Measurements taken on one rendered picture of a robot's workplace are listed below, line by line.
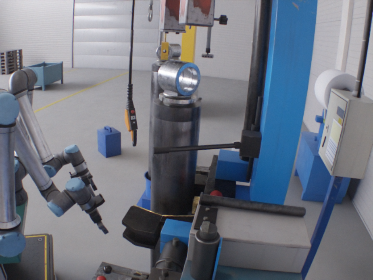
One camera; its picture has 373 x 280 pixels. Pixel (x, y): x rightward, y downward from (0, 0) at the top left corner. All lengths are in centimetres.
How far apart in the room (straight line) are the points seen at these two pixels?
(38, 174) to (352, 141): 155
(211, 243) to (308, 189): 283
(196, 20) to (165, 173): 68
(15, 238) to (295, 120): 130
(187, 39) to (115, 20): 924
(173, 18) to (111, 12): 1161
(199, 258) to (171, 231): 34
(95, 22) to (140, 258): 1168
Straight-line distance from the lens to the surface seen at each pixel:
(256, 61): 139
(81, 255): 263
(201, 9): 107
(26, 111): 177
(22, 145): 141
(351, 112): 149
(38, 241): 233
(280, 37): 118
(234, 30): 1188
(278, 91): 120
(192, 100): 128
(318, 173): 355
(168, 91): 131
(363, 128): 154
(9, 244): 141
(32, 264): 216
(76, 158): 187
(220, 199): 108
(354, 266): 299
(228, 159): 150
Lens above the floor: 179
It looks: 21 degrees down
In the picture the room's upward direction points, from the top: 4 degrees clockwise
